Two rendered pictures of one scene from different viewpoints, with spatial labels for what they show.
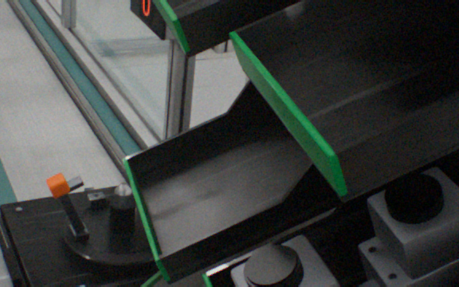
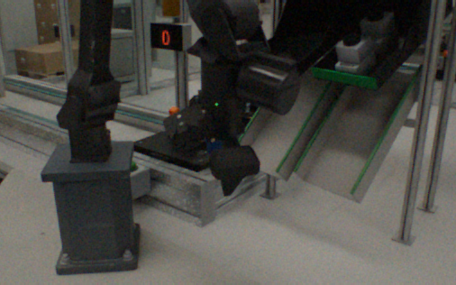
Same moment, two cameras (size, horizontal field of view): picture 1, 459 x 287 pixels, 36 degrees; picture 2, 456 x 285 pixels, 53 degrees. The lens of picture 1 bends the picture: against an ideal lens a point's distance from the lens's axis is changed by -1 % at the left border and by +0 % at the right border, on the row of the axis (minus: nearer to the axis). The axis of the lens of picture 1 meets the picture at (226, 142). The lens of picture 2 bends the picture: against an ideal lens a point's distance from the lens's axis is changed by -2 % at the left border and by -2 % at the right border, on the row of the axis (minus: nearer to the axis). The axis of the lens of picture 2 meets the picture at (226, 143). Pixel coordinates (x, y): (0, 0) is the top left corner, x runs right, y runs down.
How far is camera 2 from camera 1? 0.59 m
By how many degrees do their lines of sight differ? 22
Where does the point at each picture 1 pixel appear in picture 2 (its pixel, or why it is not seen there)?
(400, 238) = (378, 23)
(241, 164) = (288, 49)
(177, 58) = (181, 64)
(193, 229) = not seen: hidden behind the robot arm
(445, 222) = (387, 16)
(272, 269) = (352, 36)
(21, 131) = not seen: hidden behind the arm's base
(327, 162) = not seen: outside the picture
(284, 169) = (306, 44)
